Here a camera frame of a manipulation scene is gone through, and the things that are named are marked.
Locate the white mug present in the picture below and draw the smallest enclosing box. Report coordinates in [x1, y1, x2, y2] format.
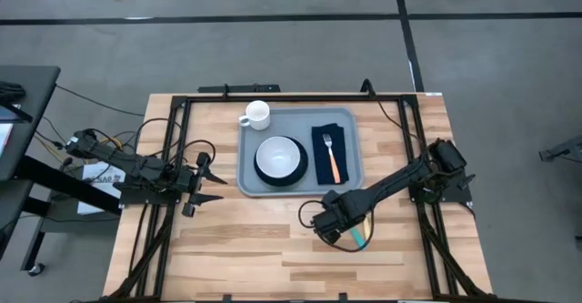
[237, 99, 272, 132]

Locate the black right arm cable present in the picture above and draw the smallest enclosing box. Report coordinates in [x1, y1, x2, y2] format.
[361, 78, 422, 147]

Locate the long black floor cable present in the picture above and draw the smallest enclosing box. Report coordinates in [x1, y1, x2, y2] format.
[56, 86, 146, 117]

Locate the black bundled object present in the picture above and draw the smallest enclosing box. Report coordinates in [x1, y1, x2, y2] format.
[0, 80, 27, 104]

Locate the spoon with teal handle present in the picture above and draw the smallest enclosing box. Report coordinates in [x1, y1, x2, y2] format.
[348, 227, 368, 251]

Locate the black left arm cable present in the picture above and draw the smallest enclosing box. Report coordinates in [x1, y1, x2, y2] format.
[135, 117, 217, 167]

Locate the white bowl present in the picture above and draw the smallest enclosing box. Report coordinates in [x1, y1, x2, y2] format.
[255, 136, 302, 179]

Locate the white printed paper sheet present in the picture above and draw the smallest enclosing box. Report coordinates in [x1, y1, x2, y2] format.
[76, 160, 127, 216]

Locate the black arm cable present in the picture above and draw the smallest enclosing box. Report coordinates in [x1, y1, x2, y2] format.
[135, 117, 217, 167]
[361, 78, 422, 147]

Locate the dark blue cloth napkin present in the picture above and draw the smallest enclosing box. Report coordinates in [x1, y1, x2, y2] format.
[311, 122, 351, 187]

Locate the grey metal stand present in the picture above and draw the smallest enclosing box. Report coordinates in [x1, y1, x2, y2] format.
[538, 134, 582, 164]

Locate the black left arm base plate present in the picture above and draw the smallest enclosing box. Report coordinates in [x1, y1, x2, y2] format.
[112, 179, 183, 207]

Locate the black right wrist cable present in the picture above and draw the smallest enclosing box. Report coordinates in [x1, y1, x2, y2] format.
[297, 199, 375, 254]

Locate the fork with orange handle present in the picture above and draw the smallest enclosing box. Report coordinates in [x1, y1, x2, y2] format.
[322, 133, 341, 185]

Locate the black side desk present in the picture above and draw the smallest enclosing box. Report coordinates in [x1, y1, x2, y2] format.
[0, 65, 123, 277]

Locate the black aluminium table frame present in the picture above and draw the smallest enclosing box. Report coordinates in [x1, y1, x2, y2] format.
[108, 92, 490, 303]

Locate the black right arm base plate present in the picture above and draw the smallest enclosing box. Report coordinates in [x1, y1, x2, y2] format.
[406, 166, 474, 205]

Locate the dark green plate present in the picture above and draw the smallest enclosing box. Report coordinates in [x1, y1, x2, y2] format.
[253, 135, 310, 188]

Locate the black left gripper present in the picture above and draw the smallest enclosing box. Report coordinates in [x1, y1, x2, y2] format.
[175, 151, 228, 206]

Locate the grey plastic tray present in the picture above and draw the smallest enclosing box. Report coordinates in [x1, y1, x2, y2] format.
[236, 106, 366, 198]

